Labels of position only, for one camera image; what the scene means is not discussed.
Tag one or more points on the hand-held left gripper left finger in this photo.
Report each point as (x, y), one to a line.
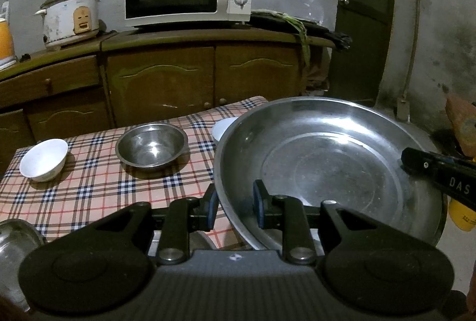
(212, 211)

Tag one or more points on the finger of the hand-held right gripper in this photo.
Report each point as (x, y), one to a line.
(424, 163)

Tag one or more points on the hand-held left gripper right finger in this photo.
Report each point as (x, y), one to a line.
(260, 205)

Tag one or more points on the large white ceramic bowl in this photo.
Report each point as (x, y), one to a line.
(222, 129)

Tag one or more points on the stainless steel bowl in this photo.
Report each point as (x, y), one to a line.
(151, 150)
(16, 254)

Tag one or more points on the small white ceramic bowl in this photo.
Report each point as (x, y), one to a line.
(44, 159)

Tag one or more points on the yellow plastic container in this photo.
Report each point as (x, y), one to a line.
(463, 217)

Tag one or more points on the orange brown sack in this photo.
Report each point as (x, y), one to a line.
(463, 120)

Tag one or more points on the plaid tablecloth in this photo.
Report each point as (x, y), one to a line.
(93, 194)

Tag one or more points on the dark door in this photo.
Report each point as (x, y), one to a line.
(360, 45)

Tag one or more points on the wooden kitchen cabinet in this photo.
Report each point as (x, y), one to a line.
(160, 83)

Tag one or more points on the green onions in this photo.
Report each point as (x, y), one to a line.
(299, 27)

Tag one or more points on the white rice cooker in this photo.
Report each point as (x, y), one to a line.
(63, 21)

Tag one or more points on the orange electric kettle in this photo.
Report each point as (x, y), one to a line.
(5, 42)

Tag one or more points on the white plug adapter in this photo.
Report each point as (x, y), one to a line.
(3, 11)

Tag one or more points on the grey wall pipe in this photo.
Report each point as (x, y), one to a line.
(412, 45)

